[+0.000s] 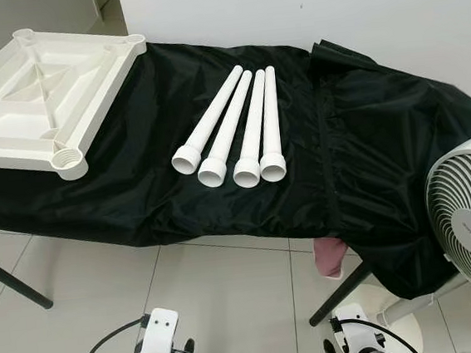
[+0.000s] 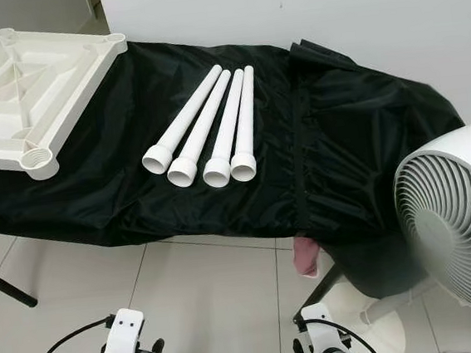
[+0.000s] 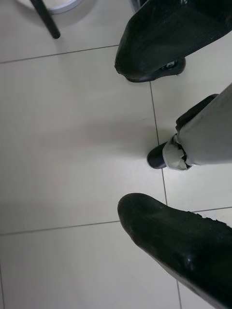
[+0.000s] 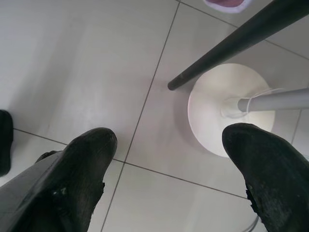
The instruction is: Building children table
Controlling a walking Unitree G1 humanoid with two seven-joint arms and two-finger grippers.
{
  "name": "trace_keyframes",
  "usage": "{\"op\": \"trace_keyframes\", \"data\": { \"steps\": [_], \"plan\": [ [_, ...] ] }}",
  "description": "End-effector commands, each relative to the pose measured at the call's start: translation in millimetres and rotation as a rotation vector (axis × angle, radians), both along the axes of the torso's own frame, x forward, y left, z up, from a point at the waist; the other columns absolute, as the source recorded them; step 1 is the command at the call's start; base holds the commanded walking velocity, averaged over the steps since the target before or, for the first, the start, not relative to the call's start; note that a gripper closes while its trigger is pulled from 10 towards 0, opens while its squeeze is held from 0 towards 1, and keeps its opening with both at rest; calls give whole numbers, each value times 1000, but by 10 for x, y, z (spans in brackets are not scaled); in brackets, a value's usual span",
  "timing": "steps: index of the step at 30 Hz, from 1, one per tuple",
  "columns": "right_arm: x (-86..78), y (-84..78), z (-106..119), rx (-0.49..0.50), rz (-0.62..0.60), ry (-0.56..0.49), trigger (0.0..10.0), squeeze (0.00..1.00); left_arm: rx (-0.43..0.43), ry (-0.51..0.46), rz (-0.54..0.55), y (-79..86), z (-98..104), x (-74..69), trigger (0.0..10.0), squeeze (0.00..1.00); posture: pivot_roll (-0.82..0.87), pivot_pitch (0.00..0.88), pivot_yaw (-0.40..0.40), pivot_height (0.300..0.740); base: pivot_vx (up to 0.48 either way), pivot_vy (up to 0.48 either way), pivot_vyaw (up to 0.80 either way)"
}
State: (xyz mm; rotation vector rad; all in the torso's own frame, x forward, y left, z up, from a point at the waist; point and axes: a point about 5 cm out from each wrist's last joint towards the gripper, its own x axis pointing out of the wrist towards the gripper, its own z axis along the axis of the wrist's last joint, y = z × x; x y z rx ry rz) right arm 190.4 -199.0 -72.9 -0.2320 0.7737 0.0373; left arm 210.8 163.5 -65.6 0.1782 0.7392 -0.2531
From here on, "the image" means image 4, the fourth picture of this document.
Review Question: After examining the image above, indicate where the dark robot right foot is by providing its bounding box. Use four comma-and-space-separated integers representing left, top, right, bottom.
0, 110, 14, 177

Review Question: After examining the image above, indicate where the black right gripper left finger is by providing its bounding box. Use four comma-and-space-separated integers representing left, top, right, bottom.
0, 128, 118, 232

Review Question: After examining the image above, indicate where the pink white-rimmed cloth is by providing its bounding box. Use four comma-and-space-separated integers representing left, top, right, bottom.
202, 0, 247, 14

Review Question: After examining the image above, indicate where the thin white cable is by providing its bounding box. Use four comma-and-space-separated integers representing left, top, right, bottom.
221, 88, 285, 119

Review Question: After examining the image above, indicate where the black metal table leg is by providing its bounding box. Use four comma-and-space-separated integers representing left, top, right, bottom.
168, 0, 309, 92

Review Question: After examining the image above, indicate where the grey stand pole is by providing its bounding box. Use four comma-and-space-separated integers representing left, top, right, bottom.
238, 87, 309, 114

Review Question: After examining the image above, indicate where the white round stand base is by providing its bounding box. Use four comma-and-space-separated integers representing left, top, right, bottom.
187, 63, 276, 158

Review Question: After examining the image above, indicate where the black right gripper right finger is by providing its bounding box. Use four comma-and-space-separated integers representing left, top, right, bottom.
221, 122, 309, 232

